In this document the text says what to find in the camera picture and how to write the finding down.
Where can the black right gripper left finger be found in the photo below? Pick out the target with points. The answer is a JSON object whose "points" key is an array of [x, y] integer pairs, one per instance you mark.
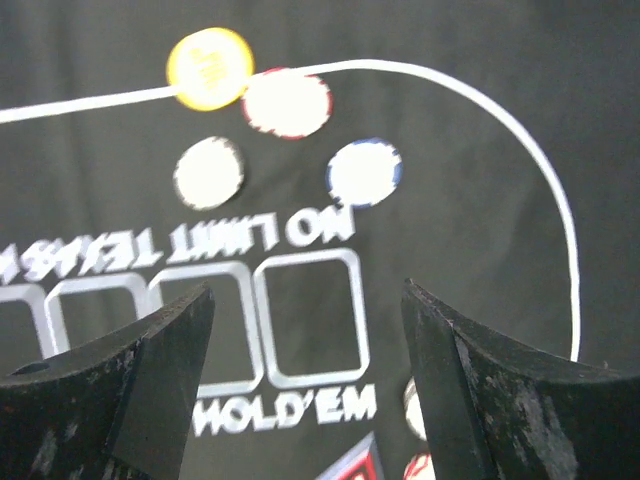
{"points": [[119, 407]]}

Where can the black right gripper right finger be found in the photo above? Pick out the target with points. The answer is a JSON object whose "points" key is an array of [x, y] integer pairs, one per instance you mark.
{"points": [[494, 408]]}

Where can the grey chip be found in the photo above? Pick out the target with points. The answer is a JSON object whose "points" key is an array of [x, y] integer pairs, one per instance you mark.
{"points": [[209, 173], [413, 412]]}

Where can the red chip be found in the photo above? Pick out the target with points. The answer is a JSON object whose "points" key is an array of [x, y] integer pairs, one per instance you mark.
{"points": [[286, 103], [419, 468]]}

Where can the red triangular dealer button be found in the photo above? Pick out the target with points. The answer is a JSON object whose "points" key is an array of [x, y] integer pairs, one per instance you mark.
{"points": [[361, 462]]}

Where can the blue chip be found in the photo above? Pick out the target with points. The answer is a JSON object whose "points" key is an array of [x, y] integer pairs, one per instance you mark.
{"points": [[364, 172]]}

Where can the yellow big blind button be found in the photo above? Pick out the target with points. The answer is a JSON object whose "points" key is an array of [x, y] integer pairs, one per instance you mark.
{"points": [[210, 69]]}

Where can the black poker table mat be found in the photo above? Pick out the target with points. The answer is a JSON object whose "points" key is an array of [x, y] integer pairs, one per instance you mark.
{"points": [[518, 126]]}

